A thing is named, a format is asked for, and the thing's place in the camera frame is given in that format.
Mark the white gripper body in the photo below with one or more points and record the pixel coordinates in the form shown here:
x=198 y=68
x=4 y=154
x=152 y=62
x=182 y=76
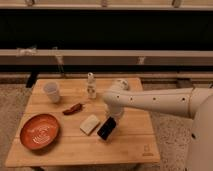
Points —
x=114 y=112

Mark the black eraser block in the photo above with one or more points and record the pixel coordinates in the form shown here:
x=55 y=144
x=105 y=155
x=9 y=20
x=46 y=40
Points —
x=107 y=128

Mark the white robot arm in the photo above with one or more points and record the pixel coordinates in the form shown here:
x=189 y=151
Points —
x=194 y=103

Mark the orange ceramic plate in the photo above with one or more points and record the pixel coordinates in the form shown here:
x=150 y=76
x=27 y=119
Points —
x=39 y=131

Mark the white sponge block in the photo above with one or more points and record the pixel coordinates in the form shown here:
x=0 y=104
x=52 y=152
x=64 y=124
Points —
x=89 y=124

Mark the small white spray bottle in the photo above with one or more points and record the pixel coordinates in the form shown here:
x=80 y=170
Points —
x=91 y=86

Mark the wooden table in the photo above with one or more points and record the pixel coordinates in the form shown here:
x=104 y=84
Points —
x=133 y=140

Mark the red chili pepper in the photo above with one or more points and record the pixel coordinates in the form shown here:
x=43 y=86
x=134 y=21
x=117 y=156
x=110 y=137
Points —
x=74 y=109

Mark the black table leg bracket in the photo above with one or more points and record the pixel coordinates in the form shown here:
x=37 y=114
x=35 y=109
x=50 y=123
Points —
x=32 y=79

